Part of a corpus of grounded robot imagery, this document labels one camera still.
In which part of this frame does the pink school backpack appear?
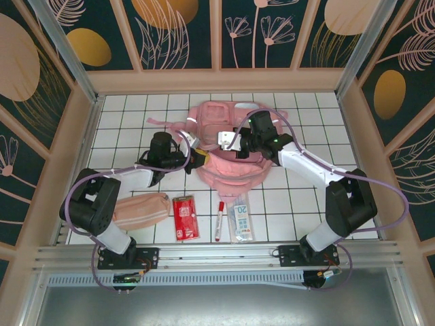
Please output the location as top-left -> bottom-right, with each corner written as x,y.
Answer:
146,100 -> 288,200

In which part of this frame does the red notebook packet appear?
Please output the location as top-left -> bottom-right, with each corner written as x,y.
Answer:
171,195 -> 201,242

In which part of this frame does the red white marker pen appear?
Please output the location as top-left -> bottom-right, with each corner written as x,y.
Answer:
213,200 -> 226,242

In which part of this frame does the clear ruler set packet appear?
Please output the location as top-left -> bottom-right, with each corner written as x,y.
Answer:
228,193 -> 255,245

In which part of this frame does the peach striped pencil case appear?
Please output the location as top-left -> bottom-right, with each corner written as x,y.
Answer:
114,192 -> 171,232

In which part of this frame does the small controller circuit board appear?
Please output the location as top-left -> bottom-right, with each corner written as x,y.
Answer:
317,270 -> 343,283
113,273 -> 142,283

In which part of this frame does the grey metal panel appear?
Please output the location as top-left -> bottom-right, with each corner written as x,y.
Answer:
33,285 -> 408,326

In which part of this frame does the aluminium side rail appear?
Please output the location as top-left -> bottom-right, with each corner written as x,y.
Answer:
50,96 -> 105,245

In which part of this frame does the aluminium mounting rail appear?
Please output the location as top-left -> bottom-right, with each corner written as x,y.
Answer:
33,241 -> 404,271

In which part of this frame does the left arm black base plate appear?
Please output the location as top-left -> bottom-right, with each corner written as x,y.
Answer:
97,247 -> 160,270

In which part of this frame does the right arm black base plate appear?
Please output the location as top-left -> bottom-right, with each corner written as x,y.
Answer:
278,244 -> 340,268

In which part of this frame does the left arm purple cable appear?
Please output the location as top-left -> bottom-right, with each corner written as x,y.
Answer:
64,128 -> 193,293

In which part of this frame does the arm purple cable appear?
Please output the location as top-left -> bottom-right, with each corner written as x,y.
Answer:
229,108 -> 410,293
64,128 -> 193,293

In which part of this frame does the white slotted cable duct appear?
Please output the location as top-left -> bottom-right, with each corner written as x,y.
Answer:
47,270 -> 307,290

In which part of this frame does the red power wire with connector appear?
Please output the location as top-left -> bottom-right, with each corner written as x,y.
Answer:
134,257 -> 153,276
321,253 -> 341,276

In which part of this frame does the aluminium frame post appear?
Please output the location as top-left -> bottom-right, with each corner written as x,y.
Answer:
334,0 -> 397,98
29,0 -> 103,103

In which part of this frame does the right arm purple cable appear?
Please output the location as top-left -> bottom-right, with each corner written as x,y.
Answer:
229,108 -> 410,293

